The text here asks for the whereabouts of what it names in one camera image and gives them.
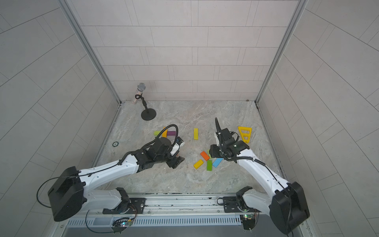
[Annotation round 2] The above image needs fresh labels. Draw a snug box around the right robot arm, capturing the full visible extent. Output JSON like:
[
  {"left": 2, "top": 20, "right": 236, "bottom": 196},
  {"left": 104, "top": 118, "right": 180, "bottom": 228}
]
[{"left": 210, "top": 126, "right": 310, "bottom": 235}]

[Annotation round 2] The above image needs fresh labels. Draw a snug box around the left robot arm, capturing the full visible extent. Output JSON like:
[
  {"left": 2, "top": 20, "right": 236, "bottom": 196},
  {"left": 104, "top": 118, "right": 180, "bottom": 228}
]
[{"left": 48, "top": 137, "right": 184, "bottom": 222}]

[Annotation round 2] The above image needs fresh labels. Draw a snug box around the amber long block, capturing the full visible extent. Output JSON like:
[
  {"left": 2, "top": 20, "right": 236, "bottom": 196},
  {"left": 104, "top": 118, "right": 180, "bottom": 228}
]
[{"left": 161, "top": 128, "right": 167, "bottom": 138}]

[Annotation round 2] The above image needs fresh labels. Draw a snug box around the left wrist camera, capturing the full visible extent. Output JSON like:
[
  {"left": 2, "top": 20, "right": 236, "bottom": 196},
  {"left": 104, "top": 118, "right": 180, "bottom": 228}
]
[{"left": 171, "top": 137, "right": 184, "bottom": 153}]

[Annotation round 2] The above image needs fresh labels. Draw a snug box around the right circuit board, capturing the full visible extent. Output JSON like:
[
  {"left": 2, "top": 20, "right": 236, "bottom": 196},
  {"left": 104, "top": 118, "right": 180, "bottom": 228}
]
[{"left": 240, "top": 215, "right": 257, "bottom": 232}]

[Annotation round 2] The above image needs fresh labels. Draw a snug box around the purple block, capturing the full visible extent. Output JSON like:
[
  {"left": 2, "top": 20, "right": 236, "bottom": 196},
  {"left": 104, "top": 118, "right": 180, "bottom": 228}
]
[{"left": 167, "top": 131, "right": 176, "bottom": 136}]

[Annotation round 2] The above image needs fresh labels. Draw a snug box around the microphone on black stand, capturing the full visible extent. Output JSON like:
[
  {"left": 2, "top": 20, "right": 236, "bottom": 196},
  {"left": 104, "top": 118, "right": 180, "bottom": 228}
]
[{"left": 134, "top": 83, "right": 157, "bottom": 121}]

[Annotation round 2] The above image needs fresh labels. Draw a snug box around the red-orange block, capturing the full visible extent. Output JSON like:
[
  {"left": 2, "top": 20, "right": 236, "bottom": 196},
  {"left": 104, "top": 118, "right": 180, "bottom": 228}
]
[{"left": 200, "top": 151, "right": 210, "bottom": 161}]

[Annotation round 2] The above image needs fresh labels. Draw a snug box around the aluminium rail frame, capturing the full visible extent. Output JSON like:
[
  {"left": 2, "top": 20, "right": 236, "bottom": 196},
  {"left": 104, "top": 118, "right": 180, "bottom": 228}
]
[{"left": 62, "top": 194, "right": 276, "bottom": 233}]

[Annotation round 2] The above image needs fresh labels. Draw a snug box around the circuit board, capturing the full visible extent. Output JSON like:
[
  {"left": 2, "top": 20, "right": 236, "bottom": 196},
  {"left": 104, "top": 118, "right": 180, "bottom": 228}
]
[
  {"left": 240, "top": 215, "right": 257, "bottom": 232},
  {"left": 112, "top": 218, "right": 133, "bottom": 234}
]

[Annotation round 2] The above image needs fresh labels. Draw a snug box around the left circuit board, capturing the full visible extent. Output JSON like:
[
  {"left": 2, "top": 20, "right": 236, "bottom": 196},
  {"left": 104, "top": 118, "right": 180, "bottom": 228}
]
[{"left": 112, "top": 218, "right": 133, "bottom": 234}]

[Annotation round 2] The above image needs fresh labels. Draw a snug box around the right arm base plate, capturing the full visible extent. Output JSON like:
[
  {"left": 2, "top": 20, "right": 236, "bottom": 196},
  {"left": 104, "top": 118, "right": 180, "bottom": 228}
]
[{"left": 222, "top": 197, "right": 257, "bottom": 213}]

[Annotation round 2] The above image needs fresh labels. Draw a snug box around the yellow long block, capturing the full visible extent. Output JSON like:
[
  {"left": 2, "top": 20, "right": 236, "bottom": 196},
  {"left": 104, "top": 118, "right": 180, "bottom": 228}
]
[{"left": 193, "top": 128, "right": 198, "bottom": 140}]

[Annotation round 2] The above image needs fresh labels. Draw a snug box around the yellow short block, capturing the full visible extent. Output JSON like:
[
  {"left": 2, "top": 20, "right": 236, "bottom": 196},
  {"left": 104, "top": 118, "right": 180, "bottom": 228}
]
[{"left": 193, "top": 160, "right": 204, "bottom": 169}]

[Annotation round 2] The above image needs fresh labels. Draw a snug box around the yellow triangle frame piece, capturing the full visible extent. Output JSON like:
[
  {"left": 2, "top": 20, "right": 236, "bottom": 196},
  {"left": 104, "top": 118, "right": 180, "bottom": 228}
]
[{"left": 238, "top": 126, "right": 252, "bottom": 144}]

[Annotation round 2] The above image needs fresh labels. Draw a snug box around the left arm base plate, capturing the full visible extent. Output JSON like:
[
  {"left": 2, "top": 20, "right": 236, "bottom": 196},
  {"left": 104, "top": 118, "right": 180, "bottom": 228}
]
[{"left": 102, "top": 197, "right": 147, "bottom": 215}]

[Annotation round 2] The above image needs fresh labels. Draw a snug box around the light blue block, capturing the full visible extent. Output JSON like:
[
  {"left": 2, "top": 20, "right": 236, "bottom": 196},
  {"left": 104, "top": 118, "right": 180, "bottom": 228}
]
[{"left": 212, "top": 158, "right": 224, "bottom": 167}]

